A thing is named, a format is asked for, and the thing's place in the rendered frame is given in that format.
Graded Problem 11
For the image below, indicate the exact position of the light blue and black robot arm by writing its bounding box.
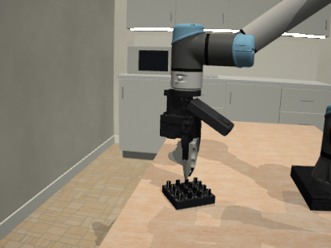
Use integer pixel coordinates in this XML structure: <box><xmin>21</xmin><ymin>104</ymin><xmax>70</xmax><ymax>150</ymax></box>
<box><xmin>171</xmin><ymin>0</ymin><xmax>331</xmax><ymax>193</ymax></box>

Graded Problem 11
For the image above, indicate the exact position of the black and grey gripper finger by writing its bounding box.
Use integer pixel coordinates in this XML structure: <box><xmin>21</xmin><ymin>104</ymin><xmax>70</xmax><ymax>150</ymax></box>
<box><xmin>189</xmin><ymin>132</ymin><xmax>201</xmax><ymax>177</ymax></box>
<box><xmin>169</xmin><ymin>127</ymin><xmax>193</xmax><ymax>179</ymax></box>

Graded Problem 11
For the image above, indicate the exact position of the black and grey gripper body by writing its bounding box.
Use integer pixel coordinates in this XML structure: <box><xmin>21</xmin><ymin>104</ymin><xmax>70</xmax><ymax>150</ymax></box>
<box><xmin>160</xmin><ymin>89</ymin><xmax>202</xmax><ymax>141</ymax></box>

